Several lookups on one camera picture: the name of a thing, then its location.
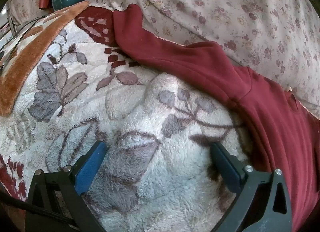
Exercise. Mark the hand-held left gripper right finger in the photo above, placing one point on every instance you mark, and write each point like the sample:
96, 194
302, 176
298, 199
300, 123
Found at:
226, 167

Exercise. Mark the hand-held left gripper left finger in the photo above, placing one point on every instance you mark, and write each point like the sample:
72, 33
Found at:
90, 169

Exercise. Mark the maroon sweater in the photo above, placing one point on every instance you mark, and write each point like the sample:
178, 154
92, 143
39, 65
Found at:
200, 61

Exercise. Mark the floral fleece blanket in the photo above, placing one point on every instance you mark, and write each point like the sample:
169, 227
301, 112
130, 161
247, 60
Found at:
125, 112

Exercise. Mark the floral print quilt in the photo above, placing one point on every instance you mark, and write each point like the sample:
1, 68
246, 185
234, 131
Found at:
225, 9

